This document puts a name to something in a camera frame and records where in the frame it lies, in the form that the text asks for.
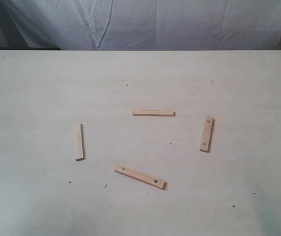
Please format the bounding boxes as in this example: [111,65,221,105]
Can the wooden stick with holes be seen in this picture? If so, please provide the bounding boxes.
[114,165,167,190]
[199,117,214,152]

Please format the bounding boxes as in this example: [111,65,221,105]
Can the white backdrop cloth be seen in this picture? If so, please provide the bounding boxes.
[2,0,281,51]

